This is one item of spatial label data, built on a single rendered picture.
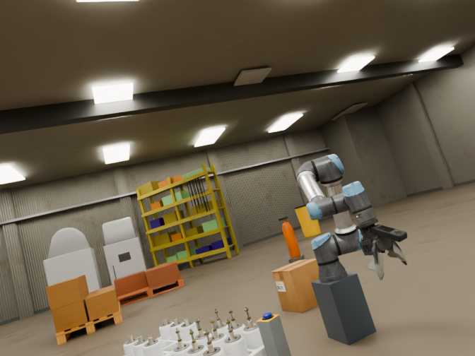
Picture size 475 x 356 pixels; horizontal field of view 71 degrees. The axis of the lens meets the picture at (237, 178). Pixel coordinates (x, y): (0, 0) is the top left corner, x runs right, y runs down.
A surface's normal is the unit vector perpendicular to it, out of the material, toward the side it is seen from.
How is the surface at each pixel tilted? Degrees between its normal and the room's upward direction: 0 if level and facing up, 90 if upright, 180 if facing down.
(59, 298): 90
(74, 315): 90
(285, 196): 90
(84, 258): 90
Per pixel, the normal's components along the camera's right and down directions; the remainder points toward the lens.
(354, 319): 0.32, -0.22
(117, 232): 0.17, -0.51
